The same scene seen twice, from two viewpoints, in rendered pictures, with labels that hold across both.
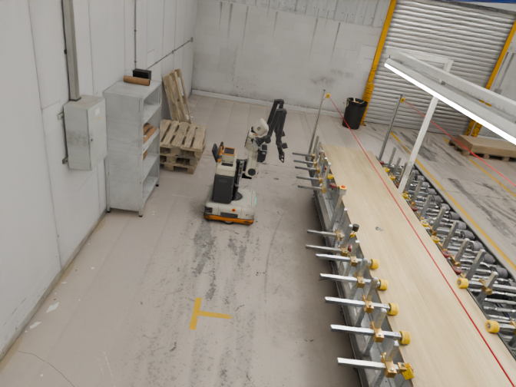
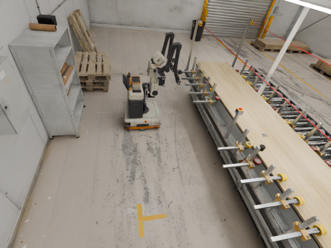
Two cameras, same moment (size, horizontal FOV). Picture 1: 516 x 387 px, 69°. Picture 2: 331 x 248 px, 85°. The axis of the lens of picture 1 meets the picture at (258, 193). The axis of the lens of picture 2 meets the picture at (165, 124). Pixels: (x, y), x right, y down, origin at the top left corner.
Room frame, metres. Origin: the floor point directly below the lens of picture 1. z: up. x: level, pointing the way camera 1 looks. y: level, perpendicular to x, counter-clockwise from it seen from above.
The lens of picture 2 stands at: (1.70, 0.47, 2.47)
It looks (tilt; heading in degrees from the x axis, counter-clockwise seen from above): 42 degrees down; 347
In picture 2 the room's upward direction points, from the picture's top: 10 degrees clockwise
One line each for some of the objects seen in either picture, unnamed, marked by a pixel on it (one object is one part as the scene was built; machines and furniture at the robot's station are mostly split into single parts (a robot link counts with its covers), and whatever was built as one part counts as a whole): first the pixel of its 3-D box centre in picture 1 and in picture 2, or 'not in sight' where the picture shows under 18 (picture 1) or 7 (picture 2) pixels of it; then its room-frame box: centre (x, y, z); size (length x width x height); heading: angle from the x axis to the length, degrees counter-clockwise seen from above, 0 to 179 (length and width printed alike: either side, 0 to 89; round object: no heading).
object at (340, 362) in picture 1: (367, 365); not in sight; (1.52, -0.81, 0.95); 0.36 x 0.03 x 0.03; 94
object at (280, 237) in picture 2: (359, 303); (296, 234); (2.02, -0.85, 0.95); 0.50 x 0.04 x 0.04; 94
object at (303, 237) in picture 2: (367, 303); (300, 231); (2.04, -0.90, 0.95); 0.14 x 0.06 x 0.05; 4
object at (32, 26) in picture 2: (137, 81); (43, 27); (4.51, 1.69, 1.59); 0.30 x 0.08 x 0.08; 94
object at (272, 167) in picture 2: (349, 262); (262, 178); (2.57, -0.87, 0.89); 0.04 x 0.04 x 0.48; 4
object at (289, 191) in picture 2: (356, 282); (277, 201); (2.32, -0.88, 0.89); 0.04 x 0.04 x 0.48; 4
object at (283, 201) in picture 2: (358, 279); (281, 201); (2.29, -0.89, 0.95); 0.14 x 0.06 x 0.05; 4
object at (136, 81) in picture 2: (228, 154); (135, 82); (4.44, 0.46, 0.87); 0.23 x 0.15 x 0.11; 4
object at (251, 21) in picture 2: (390, 132); (241, 47); (5.45, -1.77, 1.25); 0.15 x 0.08 x 1.10; 4
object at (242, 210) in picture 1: (230, 203); (141, 114); (4.45, 0.35, 0.16); 0.67 x 0.64 x 0.25; 94
